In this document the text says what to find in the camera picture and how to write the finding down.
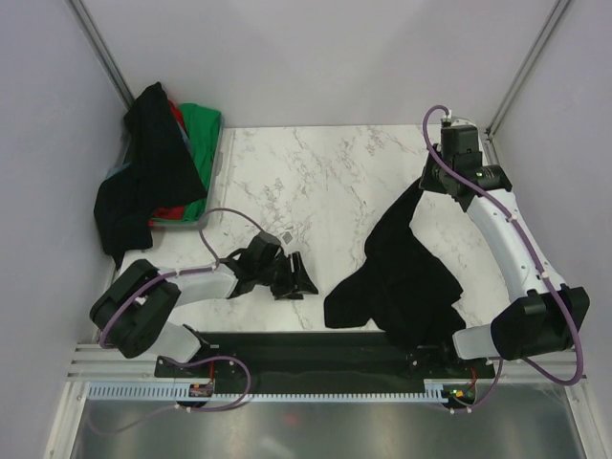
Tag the white slotted cable duct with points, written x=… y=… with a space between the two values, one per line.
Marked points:
x=292 y=390

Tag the right aluminium frame post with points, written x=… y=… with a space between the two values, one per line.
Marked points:
x=544 y=36

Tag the clear plastic bin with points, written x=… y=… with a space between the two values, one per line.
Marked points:
x=172 y=153

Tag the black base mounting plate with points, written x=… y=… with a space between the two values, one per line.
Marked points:
x=309 y=357

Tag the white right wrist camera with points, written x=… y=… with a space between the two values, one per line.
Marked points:
x=459 y=119

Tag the left aluminium frame post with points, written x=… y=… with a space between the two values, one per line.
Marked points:
x=89 y=27

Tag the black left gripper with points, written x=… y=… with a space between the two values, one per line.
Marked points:
x=298 y=280

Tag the black t shirt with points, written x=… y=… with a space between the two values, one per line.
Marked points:
x=161 y=175
x=405 y=289

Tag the aluminium frame post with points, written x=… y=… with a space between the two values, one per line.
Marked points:
x=544 y=36
x=89 y=27

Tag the aluminium front rail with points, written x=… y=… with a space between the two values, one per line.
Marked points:
x=90 y=363

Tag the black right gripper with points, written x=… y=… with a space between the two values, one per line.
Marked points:
x=426 y=182

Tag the green t shirt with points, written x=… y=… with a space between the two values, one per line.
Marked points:
x=203 y=128

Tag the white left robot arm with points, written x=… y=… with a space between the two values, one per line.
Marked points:
x=133 y=314

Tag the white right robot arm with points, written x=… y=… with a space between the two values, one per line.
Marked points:
x=544 y=313

